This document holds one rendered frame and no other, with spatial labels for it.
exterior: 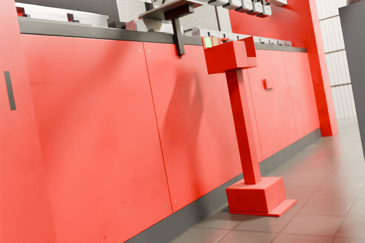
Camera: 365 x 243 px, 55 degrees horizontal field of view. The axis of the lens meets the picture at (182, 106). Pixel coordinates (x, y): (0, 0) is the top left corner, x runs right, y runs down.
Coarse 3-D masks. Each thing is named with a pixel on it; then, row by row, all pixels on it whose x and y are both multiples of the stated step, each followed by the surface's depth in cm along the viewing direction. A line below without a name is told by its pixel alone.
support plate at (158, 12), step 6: (180, 0) 154; (186, 0) 155; (192, 0) 159; (162, 6) 159; (168, 6) 159; (174, 6) 161; (198, 6) 168; (144, 12) 166; (150, 12) 165; (156, 12) 167; (162, 12) 168; (156, 18) 178; (162, 18) 180
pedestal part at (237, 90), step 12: (228, 72) 165; (240, 72) 166; (228, 84) 166; (240, 84) 164; (240, 96) 163; (240, 108) 164; (240, 120) 164; (240, 132) 165; (252, 132) 167; (240, 144) 166; (252, 144) 165; (240, 156) 167; (252, 156) 164; (252, 168) 163; (252, 180) 164
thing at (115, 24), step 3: (114, 21) 184; (117, 21) 185; (120, 21) 187; (108, 24) 187; (111, 24) 184; (114, 24) 183; (117, 24) 184; (120, 24) 185; (123, 24) 187; (108, 27) 186; (111, 27) 184; (114, 27) 183; (117, 27) 183; (120, 27) 185; (123, 27) 186
